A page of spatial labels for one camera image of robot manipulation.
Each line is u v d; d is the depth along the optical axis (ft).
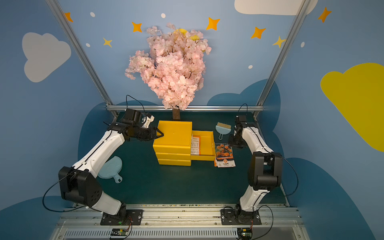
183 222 2.42
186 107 2.90
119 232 2.35
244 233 2.39
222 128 3.72
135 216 2.47
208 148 3.06
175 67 1.92
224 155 3.15
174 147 2.51
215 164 3.05
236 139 2.58
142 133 2.29
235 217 2.40
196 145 3.05
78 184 1.38
